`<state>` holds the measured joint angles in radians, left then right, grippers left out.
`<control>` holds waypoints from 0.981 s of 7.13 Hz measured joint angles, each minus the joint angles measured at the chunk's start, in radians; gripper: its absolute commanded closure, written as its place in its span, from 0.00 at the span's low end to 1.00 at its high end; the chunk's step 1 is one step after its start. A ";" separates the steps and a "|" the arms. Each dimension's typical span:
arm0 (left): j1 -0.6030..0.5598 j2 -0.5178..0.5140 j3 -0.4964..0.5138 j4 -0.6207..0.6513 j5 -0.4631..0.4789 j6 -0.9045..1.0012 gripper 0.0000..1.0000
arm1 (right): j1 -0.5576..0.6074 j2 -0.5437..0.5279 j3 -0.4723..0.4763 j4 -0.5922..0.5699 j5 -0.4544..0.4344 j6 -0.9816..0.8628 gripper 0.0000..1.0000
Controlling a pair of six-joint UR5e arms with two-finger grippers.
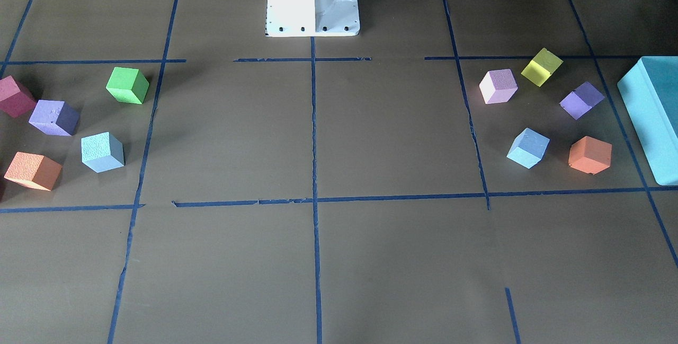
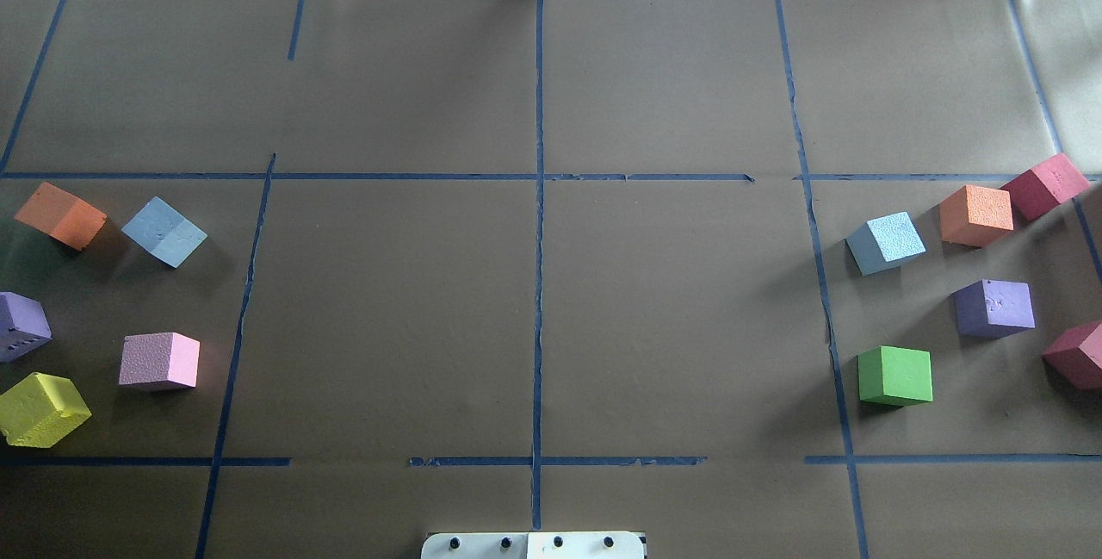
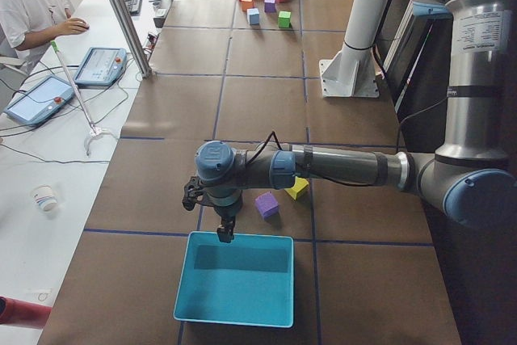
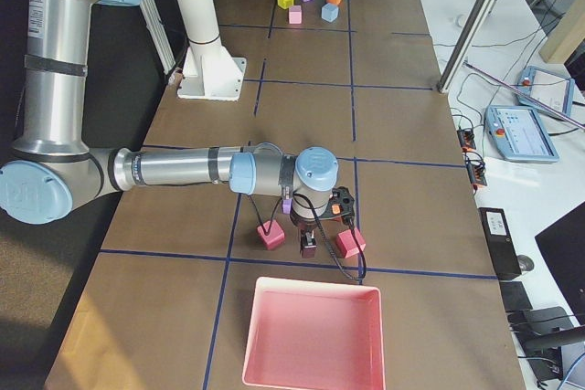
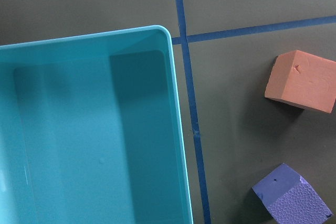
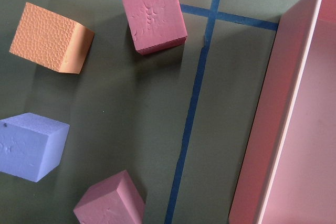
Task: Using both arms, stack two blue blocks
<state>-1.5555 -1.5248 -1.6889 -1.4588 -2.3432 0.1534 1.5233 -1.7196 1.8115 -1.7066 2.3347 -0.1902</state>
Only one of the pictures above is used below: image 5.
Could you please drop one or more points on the teal plastic bin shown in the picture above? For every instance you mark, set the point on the teal plastic bin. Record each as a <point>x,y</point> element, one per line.
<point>91,130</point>

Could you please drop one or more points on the orange foam block left side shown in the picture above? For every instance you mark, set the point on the orange foam block left side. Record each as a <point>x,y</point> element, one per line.
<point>303,80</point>

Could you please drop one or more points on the purple foam block left side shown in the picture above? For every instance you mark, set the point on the purple foam block left side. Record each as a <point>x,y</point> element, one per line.
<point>289,198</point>

